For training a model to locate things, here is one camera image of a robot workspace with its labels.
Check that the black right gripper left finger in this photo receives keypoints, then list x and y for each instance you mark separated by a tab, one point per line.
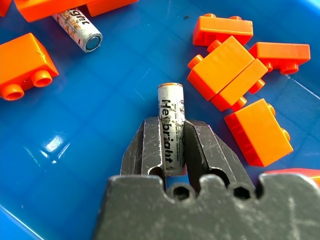
145	147

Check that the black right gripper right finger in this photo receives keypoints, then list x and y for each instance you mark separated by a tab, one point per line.
200	150

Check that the white Hexbright AA battery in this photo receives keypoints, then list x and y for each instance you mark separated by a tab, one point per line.
171	130
80	31

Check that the blue plastic bin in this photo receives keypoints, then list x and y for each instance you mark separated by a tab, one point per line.
100	112

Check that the orange toy building brick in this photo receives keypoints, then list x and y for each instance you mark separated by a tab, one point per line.
55	7
3	6
282	53
242	87
222	30
25	67
297	173
260	132
222	65

